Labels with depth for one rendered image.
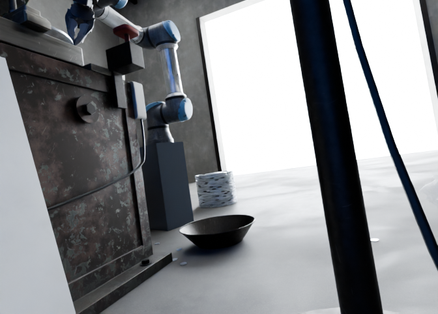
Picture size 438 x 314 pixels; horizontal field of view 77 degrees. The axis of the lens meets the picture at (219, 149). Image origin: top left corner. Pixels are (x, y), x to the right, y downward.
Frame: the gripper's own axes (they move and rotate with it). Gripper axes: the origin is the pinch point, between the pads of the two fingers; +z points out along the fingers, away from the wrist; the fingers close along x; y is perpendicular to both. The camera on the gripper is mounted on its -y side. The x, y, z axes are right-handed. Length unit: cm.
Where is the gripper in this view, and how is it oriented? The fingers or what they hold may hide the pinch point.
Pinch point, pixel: (73, 41)
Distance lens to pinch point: 114.6
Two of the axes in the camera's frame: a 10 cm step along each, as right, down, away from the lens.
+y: -4.1, 1.0, 9.1
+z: -1.5, 9.7, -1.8
